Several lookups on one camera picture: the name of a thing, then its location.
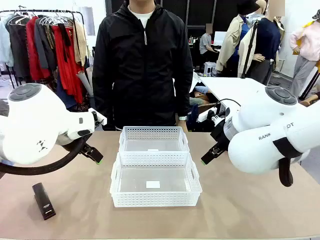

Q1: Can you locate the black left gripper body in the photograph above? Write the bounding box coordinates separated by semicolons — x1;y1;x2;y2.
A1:
79;141;95;156

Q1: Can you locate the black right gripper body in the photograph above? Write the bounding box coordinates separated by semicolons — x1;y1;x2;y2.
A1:
210;121;230;149

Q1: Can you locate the black stapler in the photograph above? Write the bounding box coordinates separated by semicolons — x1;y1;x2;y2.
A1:
31;182;57;221

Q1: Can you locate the person's right forearm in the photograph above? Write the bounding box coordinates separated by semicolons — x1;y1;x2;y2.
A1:
92;82;115;127

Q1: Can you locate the person's left forearm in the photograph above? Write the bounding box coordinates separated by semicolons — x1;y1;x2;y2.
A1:
174;82;194;118

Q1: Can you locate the person's left hand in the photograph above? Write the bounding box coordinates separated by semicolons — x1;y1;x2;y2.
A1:
177;120;189;133

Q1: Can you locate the white table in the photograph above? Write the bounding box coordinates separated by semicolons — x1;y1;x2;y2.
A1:
193;76;273;107

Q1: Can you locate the navy garment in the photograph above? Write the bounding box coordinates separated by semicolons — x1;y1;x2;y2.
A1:
56;74;77;109

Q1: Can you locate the white perforated plastic basket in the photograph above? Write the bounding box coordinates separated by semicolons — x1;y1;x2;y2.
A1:
118;126;190;154
109;151;203;208

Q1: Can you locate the white computer tower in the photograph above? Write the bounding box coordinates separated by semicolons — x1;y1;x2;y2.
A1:
203;61;217;77

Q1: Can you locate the grey paper roll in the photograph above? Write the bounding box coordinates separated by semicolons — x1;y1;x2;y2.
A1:
76;70;95;98

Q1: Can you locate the red dress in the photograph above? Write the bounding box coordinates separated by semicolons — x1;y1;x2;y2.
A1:
51;24;85;105

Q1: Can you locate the mannequin in beige coat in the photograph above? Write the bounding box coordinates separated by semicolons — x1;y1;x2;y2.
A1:
216;13;251;77

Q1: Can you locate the black tripod pole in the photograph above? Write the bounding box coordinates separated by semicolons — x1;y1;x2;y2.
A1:
241;21;260;80

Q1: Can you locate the grey-brown jacket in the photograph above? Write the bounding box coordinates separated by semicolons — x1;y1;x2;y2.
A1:
0;99;10;117

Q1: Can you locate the person in black jacket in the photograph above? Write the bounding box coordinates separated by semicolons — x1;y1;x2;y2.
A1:
91;0;194;131

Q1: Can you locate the seated person in grey shirt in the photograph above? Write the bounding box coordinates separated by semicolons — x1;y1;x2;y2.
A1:
199;23;218;55

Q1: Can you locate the white monitor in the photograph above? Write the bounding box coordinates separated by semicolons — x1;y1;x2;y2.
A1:
214;31;227;47

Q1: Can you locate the beige garment on hanger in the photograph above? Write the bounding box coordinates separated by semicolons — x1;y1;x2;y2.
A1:
72;21;89;67

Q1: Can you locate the mannequin in navy top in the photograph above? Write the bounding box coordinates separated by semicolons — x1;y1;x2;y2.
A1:
238;13;286;86

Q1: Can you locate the grey jacket on hanger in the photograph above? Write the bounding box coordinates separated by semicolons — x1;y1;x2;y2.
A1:
34;16;58;71

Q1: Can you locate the red jacket on hanger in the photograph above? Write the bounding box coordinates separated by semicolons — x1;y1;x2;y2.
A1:
25;16;51;81

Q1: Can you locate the black scarf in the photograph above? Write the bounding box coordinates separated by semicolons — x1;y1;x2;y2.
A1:
57;22;72;63

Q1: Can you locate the dark grey garment on hanger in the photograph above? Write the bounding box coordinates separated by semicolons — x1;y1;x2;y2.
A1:
6;21;31;79

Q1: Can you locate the black bucket hat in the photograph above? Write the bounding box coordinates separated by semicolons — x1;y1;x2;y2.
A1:
236;0;261;16

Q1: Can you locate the light blue garment on hanger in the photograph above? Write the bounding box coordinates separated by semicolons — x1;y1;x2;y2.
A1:
0;14;15;68

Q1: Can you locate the black clothes rack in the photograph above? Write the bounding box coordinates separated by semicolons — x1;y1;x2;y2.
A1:
0;5;87;88

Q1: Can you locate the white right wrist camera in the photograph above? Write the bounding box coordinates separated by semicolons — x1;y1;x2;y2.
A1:
198;107;231;125

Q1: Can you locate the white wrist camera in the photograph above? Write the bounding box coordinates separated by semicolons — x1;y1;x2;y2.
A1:
88;107;108;126
198;107;231;125

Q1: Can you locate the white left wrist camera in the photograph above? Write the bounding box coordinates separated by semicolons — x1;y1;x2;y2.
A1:
88;107;108;126

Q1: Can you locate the black camera cable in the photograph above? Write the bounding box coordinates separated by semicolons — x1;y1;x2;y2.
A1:
215;98;242;111

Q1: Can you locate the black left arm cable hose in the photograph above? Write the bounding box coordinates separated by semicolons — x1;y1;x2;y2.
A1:
0;136;87;176

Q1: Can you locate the black right arm cable sleeve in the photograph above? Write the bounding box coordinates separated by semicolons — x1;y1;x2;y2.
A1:
272;136;311;188

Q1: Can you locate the grey wall poster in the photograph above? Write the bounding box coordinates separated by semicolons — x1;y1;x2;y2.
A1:
84;6;96;37

